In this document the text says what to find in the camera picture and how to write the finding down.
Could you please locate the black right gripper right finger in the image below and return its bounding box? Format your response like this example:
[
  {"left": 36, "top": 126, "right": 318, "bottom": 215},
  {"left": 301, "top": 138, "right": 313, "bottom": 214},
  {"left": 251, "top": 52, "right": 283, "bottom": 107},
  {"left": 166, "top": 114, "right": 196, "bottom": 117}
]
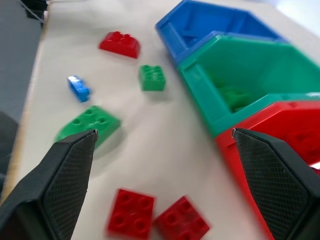
[{"left": 231, "top": 127, "right": 320, "bottom": 240}]

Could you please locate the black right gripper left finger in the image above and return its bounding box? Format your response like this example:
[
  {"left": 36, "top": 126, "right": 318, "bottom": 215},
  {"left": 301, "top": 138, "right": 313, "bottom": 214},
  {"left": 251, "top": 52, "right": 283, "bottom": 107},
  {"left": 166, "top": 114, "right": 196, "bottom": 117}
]
[{"left": 0, "top": 129, "right": 99, "bottom": 240}]

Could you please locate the red plastic storage bin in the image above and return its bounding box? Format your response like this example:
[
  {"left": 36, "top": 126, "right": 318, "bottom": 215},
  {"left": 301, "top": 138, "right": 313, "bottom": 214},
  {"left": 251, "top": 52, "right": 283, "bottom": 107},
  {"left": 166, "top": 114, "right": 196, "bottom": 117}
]
[{"left": 215, "top": 100, "right": 320, "bottom": 240}]

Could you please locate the green curved toy brick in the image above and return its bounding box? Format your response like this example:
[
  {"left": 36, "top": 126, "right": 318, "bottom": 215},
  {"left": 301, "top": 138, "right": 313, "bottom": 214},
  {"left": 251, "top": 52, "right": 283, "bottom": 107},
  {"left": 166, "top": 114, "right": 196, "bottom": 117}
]
[{"left": 54, "top": 105, "right": 122, "bottom": 150}]

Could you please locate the red square toy brick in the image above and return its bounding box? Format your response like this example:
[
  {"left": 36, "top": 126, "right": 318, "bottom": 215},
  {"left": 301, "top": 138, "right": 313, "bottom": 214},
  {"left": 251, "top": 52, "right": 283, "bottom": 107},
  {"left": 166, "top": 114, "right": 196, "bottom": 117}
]
[
  {"left": 152, "top": 195, "right": 210, "bottom": 240},
  {"left": 106, "top": 188, "right": 156, "bottom": 239}
]

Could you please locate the green toy brick in bin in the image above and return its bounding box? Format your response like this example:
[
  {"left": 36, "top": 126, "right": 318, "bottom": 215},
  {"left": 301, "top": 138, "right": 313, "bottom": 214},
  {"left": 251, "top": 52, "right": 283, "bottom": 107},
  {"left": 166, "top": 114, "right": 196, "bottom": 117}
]
[{"left": 214, "top": 81, "right": 252, "bottom": 113}]

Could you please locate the blue toy brick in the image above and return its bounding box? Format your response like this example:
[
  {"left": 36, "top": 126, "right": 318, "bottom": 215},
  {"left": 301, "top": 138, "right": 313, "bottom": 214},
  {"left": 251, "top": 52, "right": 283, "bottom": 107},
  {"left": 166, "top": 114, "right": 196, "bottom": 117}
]
[{"left": 67, "top": 75, "right": 92, "bottom": 103}]

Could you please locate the green plastic storage bin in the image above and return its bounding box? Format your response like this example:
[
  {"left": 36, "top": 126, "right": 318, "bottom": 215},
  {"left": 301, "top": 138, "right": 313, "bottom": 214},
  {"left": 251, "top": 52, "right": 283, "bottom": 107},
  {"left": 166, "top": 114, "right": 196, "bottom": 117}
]
[{"left": 178, "top": 30, "right": 320, "bottom": 140}]

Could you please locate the small green toy brick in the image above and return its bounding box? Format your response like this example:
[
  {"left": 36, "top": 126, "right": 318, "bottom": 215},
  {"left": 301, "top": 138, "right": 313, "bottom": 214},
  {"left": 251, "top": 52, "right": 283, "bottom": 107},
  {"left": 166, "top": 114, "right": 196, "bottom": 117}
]
[{"left": 138, "top": 64, "right": 167, "bottom": 92}]

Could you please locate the red curved toy brick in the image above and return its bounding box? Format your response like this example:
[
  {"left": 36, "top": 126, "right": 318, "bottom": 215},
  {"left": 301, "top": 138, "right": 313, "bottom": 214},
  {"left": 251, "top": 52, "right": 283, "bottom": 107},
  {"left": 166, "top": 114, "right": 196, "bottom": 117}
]
[{"left": 98, "top": 31, "right": 141, "bottom": 60}]

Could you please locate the blue plastic storage bin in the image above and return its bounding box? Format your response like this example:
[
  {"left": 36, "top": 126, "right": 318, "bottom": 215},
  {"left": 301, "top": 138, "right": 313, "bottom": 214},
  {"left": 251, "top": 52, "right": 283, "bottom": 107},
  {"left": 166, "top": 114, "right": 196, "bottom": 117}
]
[{"left": 154, "top": 0, "right": 288, "bottom": 68}]

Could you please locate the black object with cable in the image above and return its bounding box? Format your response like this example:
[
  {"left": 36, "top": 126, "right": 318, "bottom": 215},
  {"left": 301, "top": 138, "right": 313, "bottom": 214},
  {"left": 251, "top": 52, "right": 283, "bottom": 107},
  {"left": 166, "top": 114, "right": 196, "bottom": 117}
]
[{"left": 19, "top": 0, "right": 51, "bottom": 25}]

